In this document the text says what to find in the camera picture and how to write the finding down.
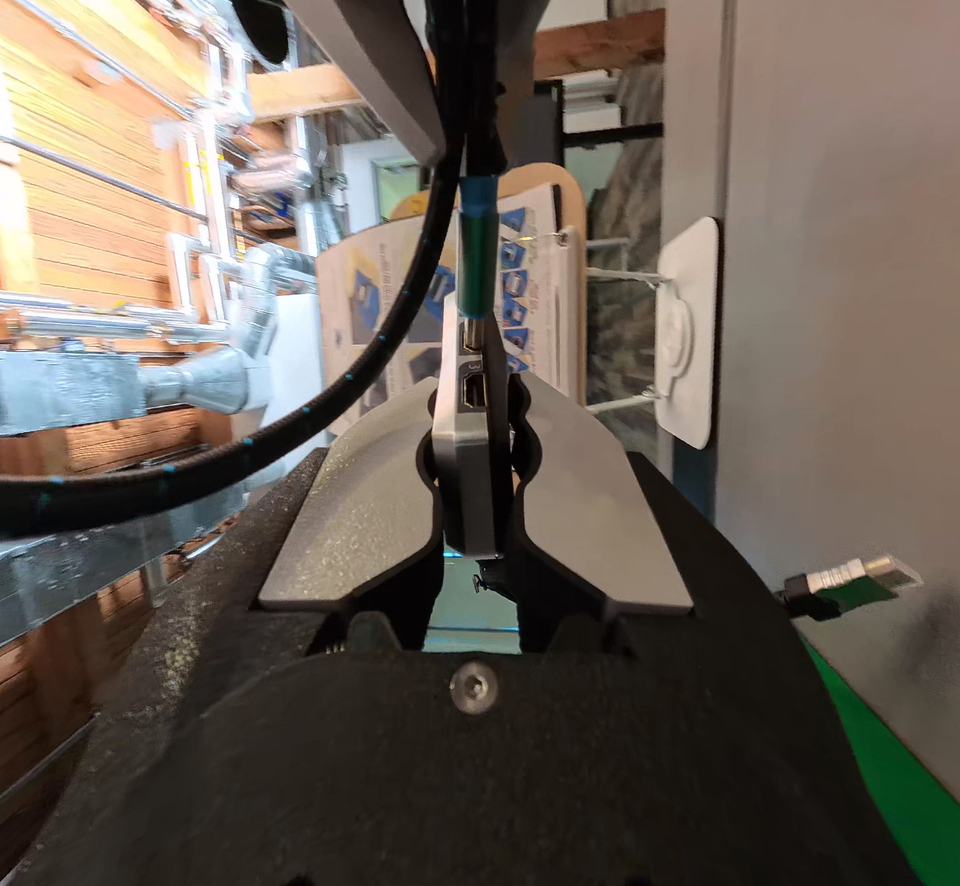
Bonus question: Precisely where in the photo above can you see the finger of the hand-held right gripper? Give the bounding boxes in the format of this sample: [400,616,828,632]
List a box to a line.
[492,0,588,125]
[237,0,453,169]

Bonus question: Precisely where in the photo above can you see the silver ventilation duct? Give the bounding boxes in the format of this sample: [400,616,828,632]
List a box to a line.
[0,196,325,440]

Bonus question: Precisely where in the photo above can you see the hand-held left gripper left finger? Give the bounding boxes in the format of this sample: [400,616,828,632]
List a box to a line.
[258,376,448,614]

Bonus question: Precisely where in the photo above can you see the white stand base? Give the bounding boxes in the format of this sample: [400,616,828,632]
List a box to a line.
[654,214,726,451]

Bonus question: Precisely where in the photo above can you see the green plastic bin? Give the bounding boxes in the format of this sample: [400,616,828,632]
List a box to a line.
[792,628,960,886]

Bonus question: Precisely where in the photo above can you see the instruction sheet on stand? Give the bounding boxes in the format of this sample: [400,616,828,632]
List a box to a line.
[381,162,591,424]

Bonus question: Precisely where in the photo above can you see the printed instruction sheet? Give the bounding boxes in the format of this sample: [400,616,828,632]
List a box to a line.
[317,202,580,409]

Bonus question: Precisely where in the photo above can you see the silver port hub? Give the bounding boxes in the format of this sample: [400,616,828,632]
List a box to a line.
[431,307,520,559]

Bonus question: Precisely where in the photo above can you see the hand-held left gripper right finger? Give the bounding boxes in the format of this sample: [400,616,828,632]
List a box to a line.
[506,375,696,619]

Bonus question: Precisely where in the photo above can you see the braided hdmi cable green plugs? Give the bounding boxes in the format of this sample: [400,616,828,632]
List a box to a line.
[0,0,520,536]

